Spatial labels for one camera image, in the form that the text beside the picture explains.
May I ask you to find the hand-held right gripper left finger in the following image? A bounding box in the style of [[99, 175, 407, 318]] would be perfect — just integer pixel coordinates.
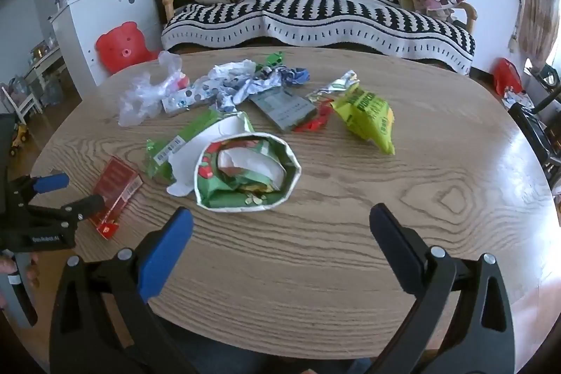
[[49, 206, 198, 374]]

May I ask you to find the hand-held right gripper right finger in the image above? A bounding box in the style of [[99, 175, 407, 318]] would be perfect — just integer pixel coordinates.
[[369, 203, 515, 374]]

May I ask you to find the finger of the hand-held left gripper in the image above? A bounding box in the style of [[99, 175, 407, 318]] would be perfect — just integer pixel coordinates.
[[24, 194, 106, 226], [9, 173, 70, 200]]

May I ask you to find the red cardboard box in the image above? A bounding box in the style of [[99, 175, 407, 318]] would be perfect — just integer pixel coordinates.
[[90, 156, 144, 238]]

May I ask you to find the green and white carton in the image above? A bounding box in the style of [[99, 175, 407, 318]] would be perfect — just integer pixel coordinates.
[[144, 109, 256, 197]]

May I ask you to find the white tissue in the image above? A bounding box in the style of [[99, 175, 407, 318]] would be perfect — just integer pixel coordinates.
[[117, 50, 191, 127]]

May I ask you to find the person's left hand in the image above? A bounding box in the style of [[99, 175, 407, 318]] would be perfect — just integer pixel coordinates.
[[0, 253, 41, 310]]

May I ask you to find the yellow toy truck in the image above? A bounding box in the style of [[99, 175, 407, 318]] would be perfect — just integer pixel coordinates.
[[9, 122, 31, 158]]

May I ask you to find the small white chair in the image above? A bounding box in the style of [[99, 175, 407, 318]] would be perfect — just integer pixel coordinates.
[[0, 82, 45, 125]]

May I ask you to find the green red printed paper bag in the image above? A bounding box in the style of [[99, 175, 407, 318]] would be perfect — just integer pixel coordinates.
[[194, 131, 302, 213]]

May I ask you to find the small white desk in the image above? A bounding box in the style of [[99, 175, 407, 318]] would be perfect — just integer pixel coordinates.
[[24, 45, 66, 94]]

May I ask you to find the yellow green snack bag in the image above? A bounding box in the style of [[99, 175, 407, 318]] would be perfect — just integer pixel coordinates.
[[330, 87, 396, 156]]

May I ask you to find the small red wrapper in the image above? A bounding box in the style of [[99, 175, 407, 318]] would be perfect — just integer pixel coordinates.
[[295, 104, 331, 134]]

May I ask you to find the white polka dot wrapper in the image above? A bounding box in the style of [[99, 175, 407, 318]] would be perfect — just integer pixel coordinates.
[[161, 77, 229, 116]]

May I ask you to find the red bear stool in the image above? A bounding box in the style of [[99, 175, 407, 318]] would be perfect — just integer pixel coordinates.
[[95, 22, 161, 75]]

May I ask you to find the silver foil wrapper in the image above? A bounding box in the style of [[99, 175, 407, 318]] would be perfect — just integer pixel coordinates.
[[305, 69, 361, 103]]

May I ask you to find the grey flat packet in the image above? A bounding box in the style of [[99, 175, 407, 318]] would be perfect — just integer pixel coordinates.
[[249, 87, 317, 133]]

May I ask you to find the white cabinet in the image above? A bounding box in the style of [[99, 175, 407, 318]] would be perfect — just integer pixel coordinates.
[[50, 0, 165, 90]]

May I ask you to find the black chair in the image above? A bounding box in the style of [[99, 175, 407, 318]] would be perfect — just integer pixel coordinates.
[[508, 72, 561, 177]]

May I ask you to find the crumpled blue white wrapper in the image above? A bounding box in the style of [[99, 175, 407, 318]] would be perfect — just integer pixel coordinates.
[[208, 59, 312, 112]]

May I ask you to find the striped covered sofa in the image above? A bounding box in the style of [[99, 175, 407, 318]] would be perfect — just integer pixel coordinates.
[[160, 0, 476, 74]]

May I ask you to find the patterned curtain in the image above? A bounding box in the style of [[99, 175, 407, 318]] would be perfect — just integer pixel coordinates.
[[519, 0, 561, 68]]

